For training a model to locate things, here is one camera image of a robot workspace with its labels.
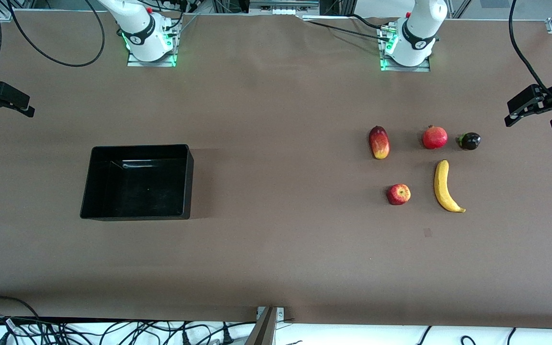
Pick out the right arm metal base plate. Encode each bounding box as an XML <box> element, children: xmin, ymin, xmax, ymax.
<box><xmin>126</xmin><ymin>29</ymin><xmax>178</xmax><ymax>68</ymax></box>

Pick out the silver mount bracket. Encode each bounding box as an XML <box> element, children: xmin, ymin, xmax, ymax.
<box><xmin>257</xmin><ymin>307</ymin><xmax>285</xmax><ymax>321</ymax></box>

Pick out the black looped floor cable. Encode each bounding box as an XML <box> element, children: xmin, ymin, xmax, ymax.
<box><xmin>0</xmin><ymin>296</ymin><xmax>42</xmax><ymax>321</ymax></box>

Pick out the dark camera mount pole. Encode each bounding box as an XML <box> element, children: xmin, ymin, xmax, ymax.
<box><xmin>245</xmin><ymin>307</ymin><xmax>279</xmax><ymax>345</ymax></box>

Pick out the yellow banana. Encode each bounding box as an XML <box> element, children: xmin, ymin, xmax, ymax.
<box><xmin>434</xmin><ymin>160</ymin><xmax>466</xmax><ymax>213</ymax></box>

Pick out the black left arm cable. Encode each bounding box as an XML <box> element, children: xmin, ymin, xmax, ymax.
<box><xmin>509</xmin><ymin>0</ymin><xmax>552</xmax><ymax>104</ymax></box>

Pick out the long black base cable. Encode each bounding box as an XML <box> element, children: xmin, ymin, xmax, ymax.
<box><xmin>302</xmin><ymin>19</ymin><xmax>384</xmax><ymax>39</ymax></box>

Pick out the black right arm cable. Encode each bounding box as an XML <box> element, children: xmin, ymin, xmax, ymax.
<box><xmin>0</xmin><ymin>0</ymin><xmax>105</xmax><ymax>73</ymax></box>

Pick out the red yellow mango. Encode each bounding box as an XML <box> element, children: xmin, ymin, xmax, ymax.
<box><xmin>369</xmin><ymin>126</ymin><xmax>391</xmax><ymax>160</ymax></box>

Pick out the silver aluminium rail block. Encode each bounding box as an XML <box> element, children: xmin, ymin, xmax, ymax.
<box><xmin>250</xmin><ymin>0</ymin><xmax>320</xmax><ymax>16</ymax></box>

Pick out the black plastic box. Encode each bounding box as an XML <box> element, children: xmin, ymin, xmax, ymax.
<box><xmin>80</xmin><ymin>144</ymin><xmax>194</xmax><ymax>221</ymax></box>

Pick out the red pomegranate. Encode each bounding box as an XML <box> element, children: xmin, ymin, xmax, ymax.
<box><xmin>422</xmin><ymin>125</ymin><xmax>448</xmax><ymax>150</ymax></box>

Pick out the red yellow apple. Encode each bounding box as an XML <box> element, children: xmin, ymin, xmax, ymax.
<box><xmin>386</xmin><ymin>184</ymin><xmax>411</xmax><ymax>206</ymax></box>

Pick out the brown table cover sheet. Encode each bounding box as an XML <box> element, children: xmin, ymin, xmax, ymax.
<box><xmin>0</xmin><ymin>11</ymin><xmax>552</xmax><ymax>329</ymax></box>

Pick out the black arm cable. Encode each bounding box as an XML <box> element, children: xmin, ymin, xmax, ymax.
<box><xmin>0</xmin><ymin>0</ymin><xmax>105</xmax><ymax>73</ymax></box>
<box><xmin>509</xmin><ymin>0</ymin><xmax>552</xmax><ymax>104</ymax></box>

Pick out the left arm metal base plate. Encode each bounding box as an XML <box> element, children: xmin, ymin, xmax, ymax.
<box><xmin>379</xmin><ymin>26</ymin><xmax>431</xmax><ymax>72</ymax></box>

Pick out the short black base cable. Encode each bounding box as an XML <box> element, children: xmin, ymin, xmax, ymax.
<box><xmin>348</xmin><ymin>13</ymin><xmax>396</xmax><ymax>29</ymax></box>

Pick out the dark purple eggplant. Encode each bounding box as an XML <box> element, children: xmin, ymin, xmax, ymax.
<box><xmin>456</xmin><ymin>132</ymin><xmax>482</xmax><ymax>151</ymax></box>

